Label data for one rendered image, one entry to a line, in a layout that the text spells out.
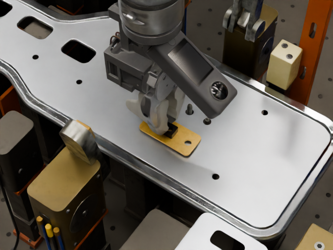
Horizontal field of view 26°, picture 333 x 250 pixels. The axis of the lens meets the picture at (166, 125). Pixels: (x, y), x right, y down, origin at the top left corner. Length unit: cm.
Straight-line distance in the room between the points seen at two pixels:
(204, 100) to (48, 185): 23
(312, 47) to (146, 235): 35
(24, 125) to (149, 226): 24
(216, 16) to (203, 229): 73
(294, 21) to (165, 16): 81
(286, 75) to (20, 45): 41
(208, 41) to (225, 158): 57
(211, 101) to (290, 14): 77
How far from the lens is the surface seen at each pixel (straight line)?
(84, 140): 88
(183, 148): 99
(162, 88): 88
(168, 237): 95
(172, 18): 81
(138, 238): 95
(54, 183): 92
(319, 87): 147
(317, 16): 99
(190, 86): 85
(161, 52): 84
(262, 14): 109
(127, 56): 89
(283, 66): 103
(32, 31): 117
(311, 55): 105
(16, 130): 105
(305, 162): 100
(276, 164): 99
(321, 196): 133
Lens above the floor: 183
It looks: 55 degrees down
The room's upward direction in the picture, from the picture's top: straight up
